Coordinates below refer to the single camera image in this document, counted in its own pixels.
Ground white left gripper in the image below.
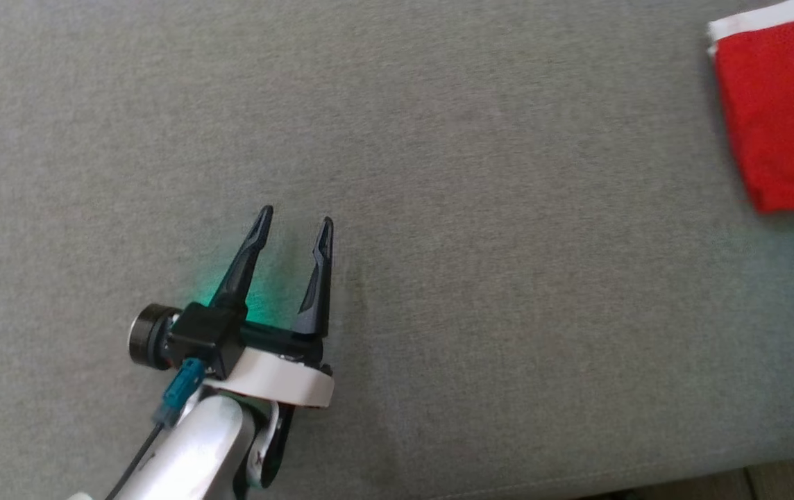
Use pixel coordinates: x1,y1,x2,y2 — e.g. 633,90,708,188
203,205,336,409

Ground red shorts with white band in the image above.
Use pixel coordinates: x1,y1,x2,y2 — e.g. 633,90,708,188
707,0,794,214

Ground grey fabric sofa seat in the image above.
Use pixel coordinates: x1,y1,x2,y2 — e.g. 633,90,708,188
0,0,794,500

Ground blue left camera cable connector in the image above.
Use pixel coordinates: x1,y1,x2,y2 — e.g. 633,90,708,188
153,358,206,427

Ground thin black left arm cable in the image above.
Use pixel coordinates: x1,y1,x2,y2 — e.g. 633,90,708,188
104,422,164,500

